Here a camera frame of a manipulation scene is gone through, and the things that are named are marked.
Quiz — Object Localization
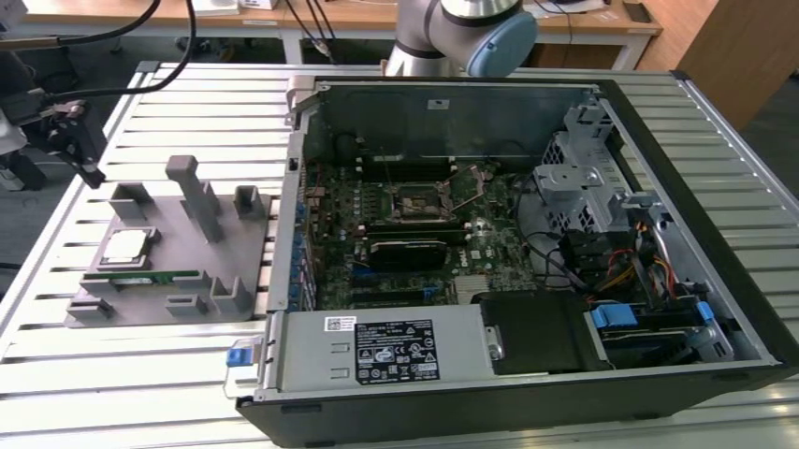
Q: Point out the silver metal latch handle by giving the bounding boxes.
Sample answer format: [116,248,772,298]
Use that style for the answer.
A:
[483,325,507,362]

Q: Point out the black expansion slot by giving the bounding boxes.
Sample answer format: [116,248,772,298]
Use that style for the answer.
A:
[349,289,427,306]

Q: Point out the black rear case fan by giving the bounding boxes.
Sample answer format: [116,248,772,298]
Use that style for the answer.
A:
[329,132,367,165]

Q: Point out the orange red power wires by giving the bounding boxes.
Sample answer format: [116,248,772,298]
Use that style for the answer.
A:
[585,247,681,300]

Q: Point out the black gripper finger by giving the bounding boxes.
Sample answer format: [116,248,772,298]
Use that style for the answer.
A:
[36,97,108,191]

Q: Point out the silver CPU green board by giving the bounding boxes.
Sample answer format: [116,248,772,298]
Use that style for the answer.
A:
[98,228,154,268]

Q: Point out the silver chipset heatsink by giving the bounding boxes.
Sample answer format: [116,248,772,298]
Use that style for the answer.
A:
[453,275,492,303]

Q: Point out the CPU socket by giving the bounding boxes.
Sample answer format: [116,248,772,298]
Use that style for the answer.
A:
[387,181,457,225]

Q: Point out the grey plastic parts rack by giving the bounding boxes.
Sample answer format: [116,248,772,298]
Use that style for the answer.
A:
[64,153,276,330]

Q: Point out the green RAM stick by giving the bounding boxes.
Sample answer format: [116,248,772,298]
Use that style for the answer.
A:
[82,268,202,286]

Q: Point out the wooden desk white frame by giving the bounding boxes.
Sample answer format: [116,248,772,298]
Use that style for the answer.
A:
[280,0,664,71]
[0,0,285,41]

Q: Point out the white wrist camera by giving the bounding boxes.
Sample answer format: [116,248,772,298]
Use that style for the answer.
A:
[0,109,29,156]

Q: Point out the green motherboard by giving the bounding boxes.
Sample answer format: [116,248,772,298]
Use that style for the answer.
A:
[301,158,545,311]

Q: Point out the black open PC case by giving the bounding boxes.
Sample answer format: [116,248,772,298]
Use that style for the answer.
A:
[233,73,799,449]

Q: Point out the black plastic fan shroud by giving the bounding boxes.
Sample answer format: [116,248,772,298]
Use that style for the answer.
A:
[477,289,616,377]

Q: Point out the black RAM slot bank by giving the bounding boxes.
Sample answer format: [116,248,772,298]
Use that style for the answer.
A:
[364,222,467,244]
[359,154,457,182]

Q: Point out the black graphics card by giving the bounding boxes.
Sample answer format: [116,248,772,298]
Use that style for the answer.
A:
[365,239,449,273]

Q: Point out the silver power supply black label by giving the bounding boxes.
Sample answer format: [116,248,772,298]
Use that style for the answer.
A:
[273,308,495,392]

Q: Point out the white cardboard box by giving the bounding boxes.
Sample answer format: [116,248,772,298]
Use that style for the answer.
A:
[189,0,243,18]

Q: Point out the brown wooden cabinet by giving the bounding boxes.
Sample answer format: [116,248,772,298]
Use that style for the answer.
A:
[635,0,799,133]

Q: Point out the black camera cable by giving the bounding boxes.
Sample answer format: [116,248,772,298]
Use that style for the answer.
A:
[54,0,164,48]
[40,0,200,100]

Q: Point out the metal socket cover frame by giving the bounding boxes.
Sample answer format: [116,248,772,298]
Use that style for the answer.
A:
[440,162,497,211]

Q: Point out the black cable bundle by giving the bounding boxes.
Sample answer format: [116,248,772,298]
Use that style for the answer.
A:
[520,228,604,294]

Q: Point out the black mesh wastebasket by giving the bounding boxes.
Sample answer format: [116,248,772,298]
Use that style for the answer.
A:
[28,46,81,94]

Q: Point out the black office chair base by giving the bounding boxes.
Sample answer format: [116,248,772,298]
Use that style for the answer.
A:
[173,35,257,62]

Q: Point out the blue disk carrier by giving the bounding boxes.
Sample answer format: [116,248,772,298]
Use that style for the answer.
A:
[589,302,637,334]

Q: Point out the silver metal drive cage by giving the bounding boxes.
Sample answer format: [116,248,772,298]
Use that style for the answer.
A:
[531,103,675,235]

